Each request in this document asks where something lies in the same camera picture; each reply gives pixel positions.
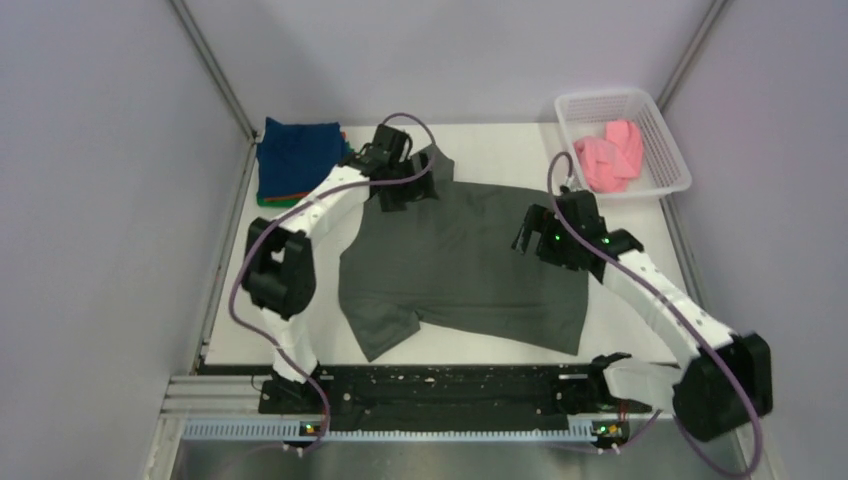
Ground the left aluminium frame post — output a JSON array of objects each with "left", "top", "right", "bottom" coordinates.
[{"left": 166, "top": 0, "right": 257, "bottom": 140}]

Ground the folded orange t-shirt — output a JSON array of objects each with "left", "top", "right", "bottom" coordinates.
[{"left": 261, "top": 132, "right": 352, "bottom": 203}]

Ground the white plastic basket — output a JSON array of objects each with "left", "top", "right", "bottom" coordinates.
[{"left": 554, "top": 88, "right": 692, "bottom": 201}]

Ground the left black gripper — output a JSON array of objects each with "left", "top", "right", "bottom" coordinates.
[{"left": 378, "top": 151, "right": 439, "bottom": 213}]

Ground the white slotted cable duct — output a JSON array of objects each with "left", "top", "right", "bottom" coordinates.
[{"left": 182, "top": 415, "right": 619, "bottom": 444}]

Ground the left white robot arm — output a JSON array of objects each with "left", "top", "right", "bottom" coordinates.
[{"left": 236, "top": 123, "right": 437, "bottom": 414}]

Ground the pink t-shirt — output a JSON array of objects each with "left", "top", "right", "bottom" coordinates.
[{"left": 574, "top": 119, "right": 645, "bottom": 194}]

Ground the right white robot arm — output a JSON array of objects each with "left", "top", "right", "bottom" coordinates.
[{"left": 512, "top": 190, "right": 773, "bottom": 444}]

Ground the folded navy blue t-shirt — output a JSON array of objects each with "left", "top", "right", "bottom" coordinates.
[{"left": 256, "top": 117, "right": 349, "bottom": 200}]

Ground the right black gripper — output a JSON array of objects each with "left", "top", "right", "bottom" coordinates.
[{"left": 513, "top": 204, "right": 580, "bottom": 272}]

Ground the dark grey t-shirt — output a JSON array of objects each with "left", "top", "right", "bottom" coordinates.
[{"left": 338, "top": 147, "right": 589, "bottom": 361}]

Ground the right aluminium frame post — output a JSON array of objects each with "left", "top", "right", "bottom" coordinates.
[{"left": 656, "top": 0, "right": 734, "bottom": 113}]

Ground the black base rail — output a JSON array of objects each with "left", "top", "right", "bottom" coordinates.
[{"left": 258, "top": 364, "right": 650, "bottom": 433}]

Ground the folded green t-shirt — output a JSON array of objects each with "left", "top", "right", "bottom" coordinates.
[{"left": 256, "top": 193, "right": 305, "bottom": 209}]

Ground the aluminium frame post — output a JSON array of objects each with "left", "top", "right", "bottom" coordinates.
[
  {"left": 656, "top": 0, "right": 734, "bottom": 113},
  {"left": 166, "top": 0, "right": 257, "bottom": 140}
]

